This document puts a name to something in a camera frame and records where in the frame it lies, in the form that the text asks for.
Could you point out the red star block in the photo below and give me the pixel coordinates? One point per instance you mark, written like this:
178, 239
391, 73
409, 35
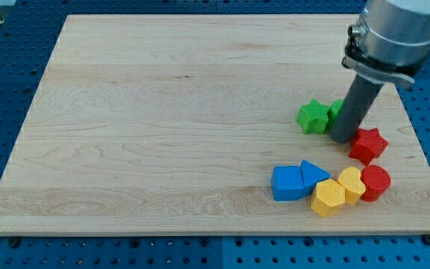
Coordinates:
366, 145

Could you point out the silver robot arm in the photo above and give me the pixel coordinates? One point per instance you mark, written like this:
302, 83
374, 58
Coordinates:
390, 41

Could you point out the green star block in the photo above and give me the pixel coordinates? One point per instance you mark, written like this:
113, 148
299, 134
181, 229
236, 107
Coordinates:
313, 117

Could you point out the wooden board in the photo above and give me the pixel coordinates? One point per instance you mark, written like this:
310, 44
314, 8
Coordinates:
162, 125

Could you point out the blue square block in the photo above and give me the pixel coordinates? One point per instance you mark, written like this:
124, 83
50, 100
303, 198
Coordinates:
287, 183

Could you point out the blue triangle block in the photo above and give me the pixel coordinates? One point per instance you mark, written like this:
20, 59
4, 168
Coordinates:
311, 175

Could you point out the green block behind rod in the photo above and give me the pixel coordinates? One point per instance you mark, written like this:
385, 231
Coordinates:
333, 112

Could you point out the yellow hexagon block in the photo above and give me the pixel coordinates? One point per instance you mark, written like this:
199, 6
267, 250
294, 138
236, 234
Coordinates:
328, 198

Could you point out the yellow heart block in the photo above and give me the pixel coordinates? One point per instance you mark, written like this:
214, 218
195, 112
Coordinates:
350, 179

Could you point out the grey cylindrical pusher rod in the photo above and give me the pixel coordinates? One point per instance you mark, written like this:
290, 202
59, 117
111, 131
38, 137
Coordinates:
358, 100

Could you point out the red cylinder block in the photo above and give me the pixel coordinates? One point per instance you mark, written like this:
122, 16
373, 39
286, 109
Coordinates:
376, 180

